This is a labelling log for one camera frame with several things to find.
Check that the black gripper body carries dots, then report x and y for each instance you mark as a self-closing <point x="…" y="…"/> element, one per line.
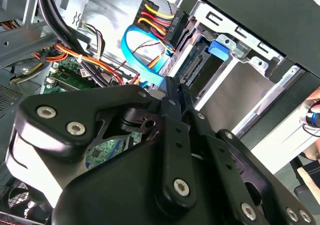
<point x="112" y="197"/>

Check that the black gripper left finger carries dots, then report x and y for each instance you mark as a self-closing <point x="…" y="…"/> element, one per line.
<point x="62" y="105"/>

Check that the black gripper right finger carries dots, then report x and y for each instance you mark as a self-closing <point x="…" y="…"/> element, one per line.
<point x="225" y="165"/>

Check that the hard disk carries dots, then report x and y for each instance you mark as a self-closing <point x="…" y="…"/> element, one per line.
<point x="212" y="67"/>

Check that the person's hand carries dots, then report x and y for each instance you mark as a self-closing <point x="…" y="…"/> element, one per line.
<point x="314" y="97"/>

